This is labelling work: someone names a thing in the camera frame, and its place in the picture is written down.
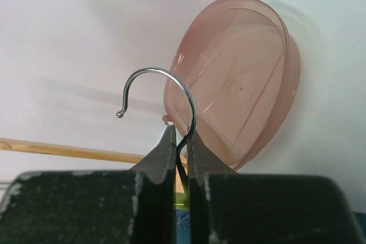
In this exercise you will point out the pink translucent plastic basin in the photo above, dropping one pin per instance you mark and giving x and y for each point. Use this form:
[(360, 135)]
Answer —
[(242, 69)]

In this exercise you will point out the green clothes hanger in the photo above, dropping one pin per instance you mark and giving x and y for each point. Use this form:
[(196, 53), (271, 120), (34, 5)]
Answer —
[(180, 110)]

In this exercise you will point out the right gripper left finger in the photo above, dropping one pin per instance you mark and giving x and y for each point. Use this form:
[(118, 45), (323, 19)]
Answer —
[(96, 206)]

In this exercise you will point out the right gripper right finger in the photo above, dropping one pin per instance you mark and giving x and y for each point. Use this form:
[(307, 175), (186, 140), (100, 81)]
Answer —
[(229, 207)]

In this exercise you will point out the wooden clothes rack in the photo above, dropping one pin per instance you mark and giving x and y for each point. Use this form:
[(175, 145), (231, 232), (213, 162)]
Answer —
[(19, 156)]

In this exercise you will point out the blue t shirt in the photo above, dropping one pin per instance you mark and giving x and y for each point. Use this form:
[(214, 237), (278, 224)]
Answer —
[(182, 227)]

